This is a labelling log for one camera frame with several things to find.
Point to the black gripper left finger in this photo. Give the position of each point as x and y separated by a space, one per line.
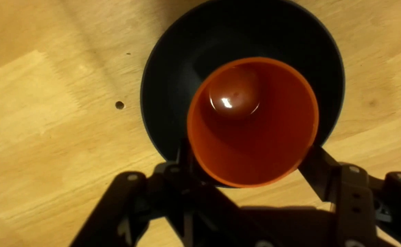
163 206

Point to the orange plastic cup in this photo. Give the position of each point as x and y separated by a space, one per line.
263 145

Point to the black bowl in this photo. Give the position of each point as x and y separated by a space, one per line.
236 31

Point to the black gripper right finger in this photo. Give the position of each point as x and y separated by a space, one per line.
359 206

